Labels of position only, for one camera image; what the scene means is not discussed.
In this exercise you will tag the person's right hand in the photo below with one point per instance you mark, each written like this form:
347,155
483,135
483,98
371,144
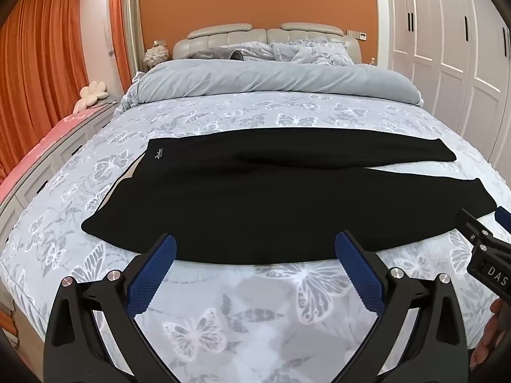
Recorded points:
493,327

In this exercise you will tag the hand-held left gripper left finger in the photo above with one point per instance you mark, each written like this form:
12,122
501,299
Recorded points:
153,275

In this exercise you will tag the grey ruffled pillow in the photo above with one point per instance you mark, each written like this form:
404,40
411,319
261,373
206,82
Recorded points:
311,54

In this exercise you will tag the black pants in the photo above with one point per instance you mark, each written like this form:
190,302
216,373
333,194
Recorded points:
255,203

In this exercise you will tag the beige padded headboard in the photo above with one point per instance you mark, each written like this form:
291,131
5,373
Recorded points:
223,36

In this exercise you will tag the grey folded duvet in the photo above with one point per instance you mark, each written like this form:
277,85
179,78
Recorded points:
259,79

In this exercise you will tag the pink bench mat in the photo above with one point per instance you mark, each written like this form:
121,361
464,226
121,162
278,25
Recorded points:
44,143

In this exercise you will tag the narrow orange curtain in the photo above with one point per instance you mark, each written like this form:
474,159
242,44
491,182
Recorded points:
119,28

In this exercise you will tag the butterfly print bed sheet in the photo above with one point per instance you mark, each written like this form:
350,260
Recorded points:
247,319

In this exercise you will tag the white wardrobe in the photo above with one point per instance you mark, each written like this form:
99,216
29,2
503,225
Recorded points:
443,48

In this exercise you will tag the grey crumpled blanket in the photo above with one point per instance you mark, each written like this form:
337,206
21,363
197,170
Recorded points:
215,52

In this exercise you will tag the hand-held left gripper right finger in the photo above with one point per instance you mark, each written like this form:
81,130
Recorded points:
359,275

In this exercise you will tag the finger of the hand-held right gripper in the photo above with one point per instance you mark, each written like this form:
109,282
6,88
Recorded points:
473,227
504,217

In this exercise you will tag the white flower plush cushion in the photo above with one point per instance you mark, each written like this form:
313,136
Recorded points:
90,95

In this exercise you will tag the white drawer bench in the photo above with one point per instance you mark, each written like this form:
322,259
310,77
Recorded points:
52,163

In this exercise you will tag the white wall switch panel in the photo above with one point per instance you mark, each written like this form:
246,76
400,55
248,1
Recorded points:
356,34

